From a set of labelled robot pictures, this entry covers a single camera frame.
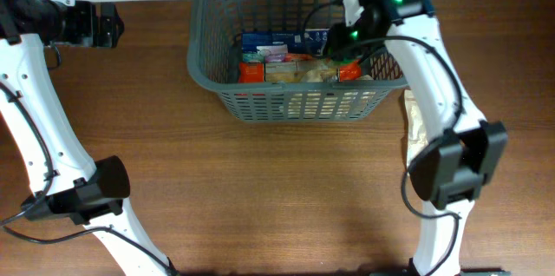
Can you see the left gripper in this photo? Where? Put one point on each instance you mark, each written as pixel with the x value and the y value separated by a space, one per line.
pixel 88 34

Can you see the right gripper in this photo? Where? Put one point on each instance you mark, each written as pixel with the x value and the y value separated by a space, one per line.
pixel 337 33

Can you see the green lid spice jar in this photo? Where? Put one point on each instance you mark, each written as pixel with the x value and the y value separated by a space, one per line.
pixel 340 44

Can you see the blue tea box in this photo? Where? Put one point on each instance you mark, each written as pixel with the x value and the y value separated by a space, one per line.
pixel 257 46

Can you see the beige powder bag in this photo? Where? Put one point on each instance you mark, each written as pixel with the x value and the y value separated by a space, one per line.
pixel 338 102

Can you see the orange spaghetti package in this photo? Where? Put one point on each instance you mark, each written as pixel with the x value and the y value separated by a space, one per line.
pixel 301 71

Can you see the beige food pouch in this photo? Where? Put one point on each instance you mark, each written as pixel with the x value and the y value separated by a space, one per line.
pixel 417 138

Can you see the grey plastic basket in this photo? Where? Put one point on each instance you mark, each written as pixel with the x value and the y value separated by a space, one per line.
pixel 232 41

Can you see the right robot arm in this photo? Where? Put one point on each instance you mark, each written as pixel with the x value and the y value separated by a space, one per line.
pixel 444 180

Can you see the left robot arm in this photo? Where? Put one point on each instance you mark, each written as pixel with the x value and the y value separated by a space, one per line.
pixel 64 180

